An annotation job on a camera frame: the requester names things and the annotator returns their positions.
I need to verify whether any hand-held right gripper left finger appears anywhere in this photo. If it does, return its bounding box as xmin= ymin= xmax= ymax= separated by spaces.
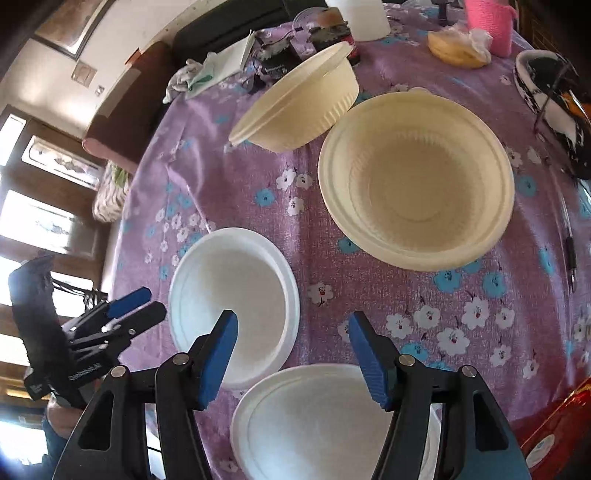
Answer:
xmin=53 ymin=310 xmax=239 ymax=480

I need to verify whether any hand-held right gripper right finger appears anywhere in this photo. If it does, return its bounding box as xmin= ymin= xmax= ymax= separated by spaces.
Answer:
xmin=348 ymin=311 xmax=532 ymax=480

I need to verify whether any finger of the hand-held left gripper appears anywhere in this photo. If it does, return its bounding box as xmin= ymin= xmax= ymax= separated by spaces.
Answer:
xmin=113 ymin=302 xmax=168 ymax=341
xmin=108 ymin=286 xmax=153 ymax=319

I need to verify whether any white foam bowl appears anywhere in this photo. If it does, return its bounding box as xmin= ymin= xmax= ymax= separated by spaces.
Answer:
xmin=168 ymin=227 xmax=301 ymax=388
xmin=231 ymin=364 xmax=439 ymax=480

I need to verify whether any cream ribbed bowl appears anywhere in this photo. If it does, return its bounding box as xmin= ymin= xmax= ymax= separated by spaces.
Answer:
xmin=228 ymin=41 xmax=360 ymax=152
xmin=318 ymin=90 xmax=515 ymax=272

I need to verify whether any red plate with gold rim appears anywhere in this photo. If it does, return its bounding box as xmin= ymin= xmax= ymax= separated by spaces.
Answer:
xmin=514 ymin=383 xmax=591 ymax=480

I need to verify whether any person's left forearm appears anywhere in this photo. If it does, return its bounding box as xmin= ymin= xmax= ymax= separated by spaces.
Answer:
xmin=41 ymin=415 xmax=71 ymax=468

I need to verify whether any person's left hand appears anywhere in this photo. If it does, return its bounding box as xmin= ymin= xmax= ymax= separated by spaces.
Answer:
xmin=46 ymin=376 xmax=105 ymax=439

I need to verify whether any purple floral tablecloth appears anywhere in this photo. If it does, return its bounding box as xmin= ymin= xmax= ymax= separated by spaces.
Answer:
xmin=108 ymin=2 xmax=591 ymax=480

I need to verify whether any wooden glazed door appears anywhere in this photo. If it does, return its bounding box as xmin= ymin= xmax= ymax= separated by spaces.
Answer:
xmin=0 ymin=105 xmax=109 ymax=416

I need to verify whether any brown sofa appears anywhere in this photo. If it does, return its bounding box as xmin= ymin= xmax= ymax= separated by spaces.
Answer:
xmin=83 ymin=41 xmax=175 ymax=174

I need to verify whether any black pen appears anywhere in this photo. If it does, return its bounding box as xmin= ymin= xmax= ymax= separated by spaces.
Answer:
xmin=560 ymin=194 xmax=579 ymax=294

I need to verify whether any grey white cloth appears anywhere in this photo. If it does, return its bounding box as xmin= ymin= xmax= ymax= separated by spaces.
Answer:
xmin=163 ymin=52 xmax=218 ymax=103

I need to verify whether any white paper pad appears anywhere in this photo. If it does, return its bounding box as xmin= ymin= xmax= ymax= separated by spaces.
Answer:
xmin=209 ymin=30 xmax=257 ymax=85

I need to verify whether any black sofa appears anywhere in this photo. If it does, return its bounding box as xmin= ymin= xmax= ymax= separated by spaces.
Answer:
xmin=172 ymin=0 xmax=326 ymax=70

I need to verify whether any bread in plastic bag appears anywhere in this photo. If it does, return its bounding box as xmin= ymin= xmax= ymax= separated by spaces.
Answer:
xmin=427 ymin=25 xmax=493 ymax=69

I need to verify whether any black and red box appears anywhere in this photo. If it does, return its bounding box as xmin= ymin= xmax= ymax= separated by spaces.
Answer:
xmin=310 ymin=22 xmax=362 ymax=65

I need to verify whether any white plastic tub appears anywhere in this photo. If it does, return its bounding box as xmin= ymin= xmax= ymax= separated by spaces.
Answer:
xmin=325 ymin=0 xmax=392 ymax=41

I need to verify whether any pink knitted pouch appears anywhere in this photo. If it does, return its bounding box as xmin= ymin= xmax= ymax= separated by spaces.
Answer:
xmin=463 ymin=0 xmax=519 ymax=57

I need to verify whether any wall plaque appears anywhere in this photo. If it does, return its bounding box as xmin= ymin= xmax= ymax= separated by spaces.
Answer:
xmin=72 ymin=62 xmax=98 ymax=87

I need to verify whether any framed wall picture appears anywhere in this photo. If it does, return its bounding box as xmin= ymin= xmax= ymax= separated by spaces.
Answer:
xmin=32 ymin=0 xmax=117 ymax=62

